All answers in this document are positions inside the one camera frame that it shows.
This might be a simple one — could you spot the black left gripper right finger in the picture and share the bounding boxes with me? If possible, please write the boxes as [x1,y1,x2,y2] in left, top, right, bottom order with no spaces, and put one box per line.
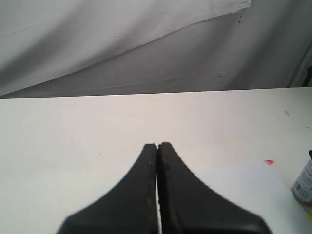
[157,142,272,234]

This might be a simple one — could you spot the white paper stack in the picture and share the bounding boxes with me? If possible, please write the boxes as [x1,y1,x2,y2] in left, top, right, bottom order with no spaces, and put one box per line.
[198,161,312,234]

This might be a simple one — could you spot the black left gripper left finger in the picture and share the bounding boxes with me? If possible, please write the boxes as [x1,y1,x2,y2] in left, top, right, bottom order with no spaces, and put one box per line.
[58,144,158,234]

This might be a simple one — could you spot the silver spray paint can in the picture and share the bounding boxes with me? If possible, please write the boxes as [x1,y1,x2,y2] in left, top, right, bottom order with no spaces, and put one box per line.
[292,150,312,205]

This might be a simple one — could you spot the white backdrop cloth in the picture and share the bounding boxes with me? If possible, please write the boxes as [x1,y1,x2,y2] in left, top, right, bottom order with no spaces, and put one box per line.
[0,0,252,96]

